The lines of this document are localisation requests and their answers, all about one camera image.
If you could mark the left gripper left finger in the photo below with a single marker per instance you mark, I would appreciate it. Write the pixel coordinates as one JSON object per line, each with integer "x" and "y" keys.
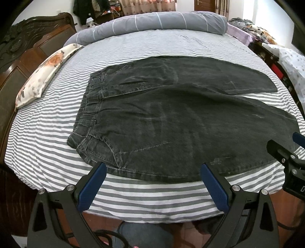
{"x": 45, "y": 229}

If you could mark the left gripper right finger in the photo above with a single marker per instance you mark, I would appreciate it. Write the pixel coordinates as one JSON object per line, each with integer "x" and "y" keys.
{"x": 249, "y": 218}

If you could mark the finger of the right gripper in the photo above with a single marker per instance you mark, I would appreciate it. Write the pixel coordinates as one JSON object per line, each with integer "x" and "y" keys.
{"x": 299, "y": 139}
{"x": 277, "y": 151}

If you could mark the black denim pants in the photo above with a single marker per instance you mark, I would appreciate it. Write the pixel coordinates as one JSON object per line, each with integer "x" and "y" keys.
{"x": 160, "y": 118}

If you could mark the white dotted cloth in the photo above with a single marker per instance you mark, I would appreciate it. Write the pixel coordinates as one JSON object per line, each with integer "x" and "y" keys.
{"x": 293, "y": 64}

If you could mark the purple cloth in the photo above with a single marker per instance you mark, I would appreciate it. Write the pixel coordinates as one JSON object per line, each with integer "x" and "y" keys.
{"x": 240, "y": 35}

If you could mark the pile of clothes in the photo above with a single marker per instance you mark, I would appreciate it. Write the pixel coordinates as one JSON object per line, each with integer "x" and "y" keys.
{"x": 259, "y": 33}

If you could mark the floral white pillow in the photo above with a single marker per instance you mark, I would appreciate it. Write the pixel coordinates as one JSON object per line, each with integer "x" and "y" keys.
{"x": 42, "y": 76}

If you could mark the grey rolled duvet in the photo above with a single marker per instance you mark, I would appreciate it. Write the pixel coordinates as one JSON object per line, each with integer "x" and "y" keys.
{"x": 195, "y": 21}

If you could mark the brown wooden door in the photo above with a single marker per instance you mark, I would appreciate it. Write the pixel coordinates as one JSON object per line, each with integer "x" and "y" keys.
{"x": 204, "y": 5}

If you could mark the dark wooden headboard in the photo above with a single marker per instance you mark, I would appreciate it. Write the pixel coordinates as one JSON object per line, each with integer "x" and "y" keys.
{"x": 25, "y": 46}

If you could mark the pink window curtain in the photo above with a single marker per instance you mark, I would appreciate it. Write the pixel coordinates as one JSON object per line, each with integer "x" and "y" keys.
{"x": 132, "y": 7}

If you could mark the dark hanging clothes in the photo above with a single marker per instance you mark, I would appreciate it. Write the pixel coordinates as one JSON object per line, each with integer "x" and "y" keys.
{"x": 84, "y": 9}

